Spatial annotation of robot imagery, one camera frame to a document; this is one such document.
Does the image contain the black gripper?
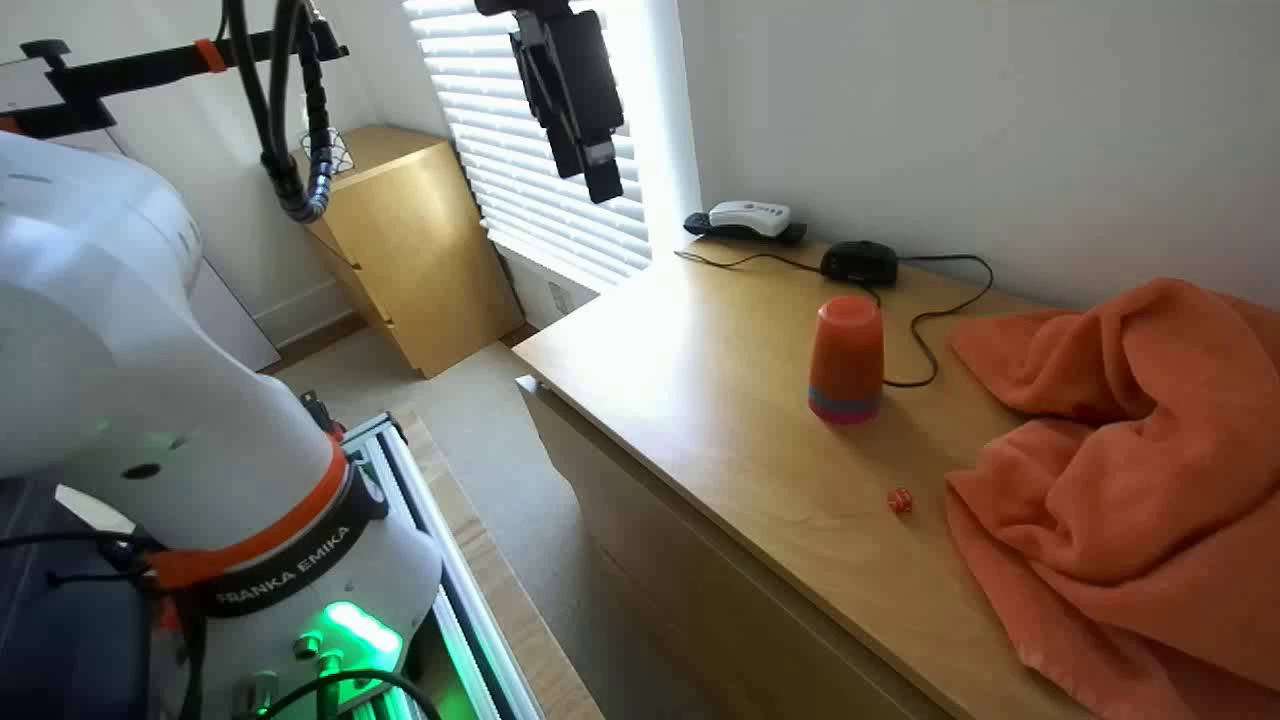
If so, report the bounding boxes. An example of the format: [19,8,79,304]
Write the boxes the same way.
[509,3,627,208]

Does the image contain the orange plastic cup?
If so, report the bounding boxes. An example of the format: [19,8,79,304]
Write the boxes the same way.
[809,293,886,405]

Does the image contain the blue plastic cup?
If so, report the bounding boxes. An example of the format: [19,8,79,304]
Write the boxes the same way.
[809,386,884,412]

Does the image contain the pink plastic cup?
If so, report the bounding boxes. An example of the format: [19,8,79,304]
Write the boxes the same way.
[809,396,884,430]

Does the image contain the white window blinds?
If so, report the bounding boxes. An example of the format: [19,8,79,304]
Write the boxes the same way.
[401,0,657,295]

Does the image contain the white handheld device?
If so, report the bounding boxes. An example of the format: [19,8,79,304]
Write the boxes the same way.
[703,198,794,241]

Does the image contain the light wooden cabinet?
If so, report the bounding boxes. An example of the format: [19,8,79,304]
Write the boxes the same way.
[304,123,528,382]

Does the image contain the black flat device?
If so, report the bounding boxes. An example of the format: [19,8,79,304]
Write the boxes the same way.
[678,208,812,251]

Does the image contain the black computer mouse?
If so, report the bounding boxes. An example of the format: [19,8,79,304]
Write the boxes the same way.
[817,236,900,293]

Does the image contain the wooden platform board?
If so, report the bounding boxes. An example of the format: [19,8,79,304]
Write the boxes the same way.
[394,405,613,720]

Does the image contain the orange towel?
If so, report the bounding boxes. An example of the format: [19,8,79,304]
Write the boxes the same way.
[941,276,1280,720]

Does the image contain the dark box beside robot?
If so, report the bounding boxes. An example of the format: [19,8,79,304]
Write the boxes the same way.
[0,476,156,720]

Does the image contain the black cable bundle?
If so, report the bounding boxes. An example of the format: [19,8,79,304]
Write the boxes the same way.
[216,0,336,227]

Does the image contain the thin black cable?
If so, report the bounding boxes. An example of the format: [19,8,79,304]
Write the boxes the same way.
[878,247,998,393]

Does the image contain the aluminium frame rails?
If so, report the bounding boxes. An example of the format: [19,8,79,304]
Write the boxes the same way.
[336,412,545,720]

